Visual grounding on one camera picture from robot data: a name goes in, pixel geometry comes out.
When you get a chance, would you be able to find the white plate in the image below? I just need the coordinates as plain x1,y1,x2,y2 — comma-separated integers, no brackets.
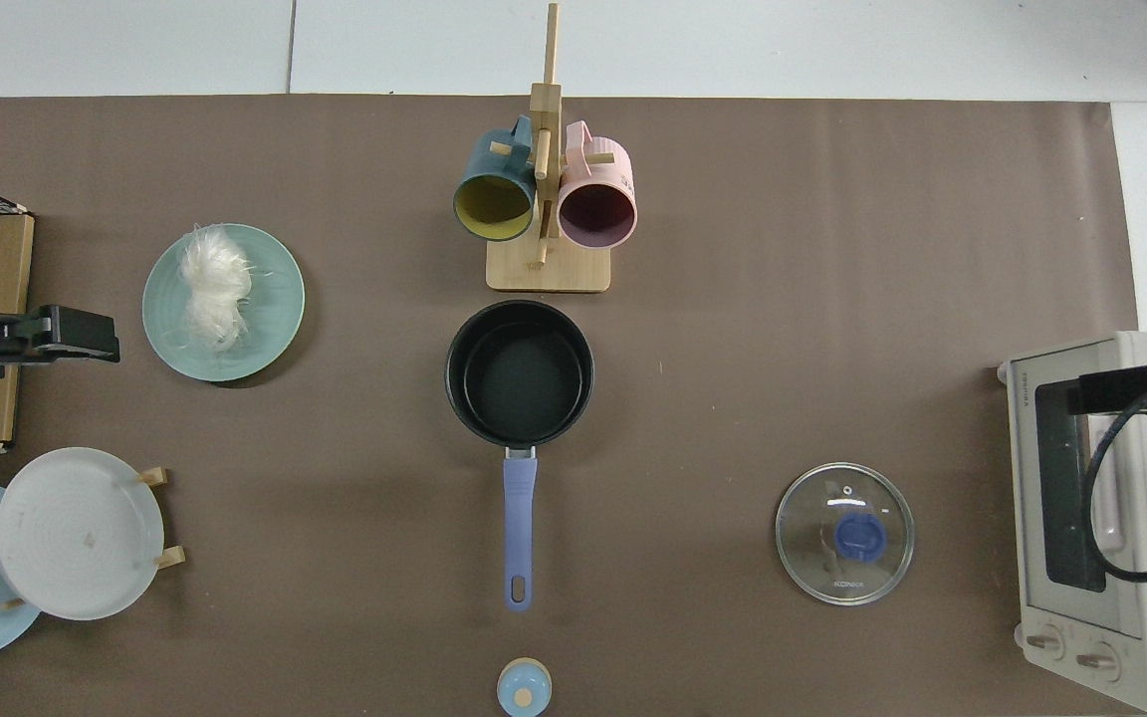
0,447,165,621

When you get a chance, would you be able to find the wooden cup stand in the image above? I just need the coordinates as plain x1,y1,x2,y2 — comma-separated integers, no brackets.
486,3,612,294

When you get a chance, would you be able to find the brown table cloth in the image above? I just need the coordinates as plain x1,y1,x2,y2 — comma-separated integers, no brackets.
0,95,1139,717

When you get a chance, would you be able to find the white vermicelli bundle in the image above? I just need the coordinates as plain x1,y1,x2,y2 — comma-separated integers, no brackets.
160,224,271,355

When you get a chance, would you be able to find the glass lid blue knob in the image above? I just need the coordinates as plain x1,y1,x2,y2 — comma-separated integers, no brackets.
775,462,916,606

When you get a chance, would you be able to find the wooden plate rack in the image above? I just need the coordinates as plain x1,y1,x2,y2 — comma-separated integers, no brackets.
0,466,186,611

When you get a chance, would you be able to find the small blue round thing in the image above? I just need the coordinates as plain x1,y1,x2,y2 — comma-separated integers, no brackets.
497,658,554,717

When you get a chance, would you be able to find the mint green plate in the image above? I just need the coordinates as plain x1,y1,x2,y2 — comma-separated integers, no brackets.
142,223,306,383

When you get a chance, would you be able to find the black pot purple handle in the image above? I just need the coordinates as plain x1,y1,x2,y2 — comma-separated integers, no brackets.
445,300,595,612

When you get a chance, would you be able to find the dark teal mug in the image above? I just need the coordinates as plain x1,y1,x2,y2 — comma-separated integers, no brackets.
452,115,539,243

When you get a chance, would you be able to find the pink ribbed mug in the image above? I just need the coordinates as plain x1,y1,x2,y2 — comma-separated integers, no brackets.
557,120,638,250

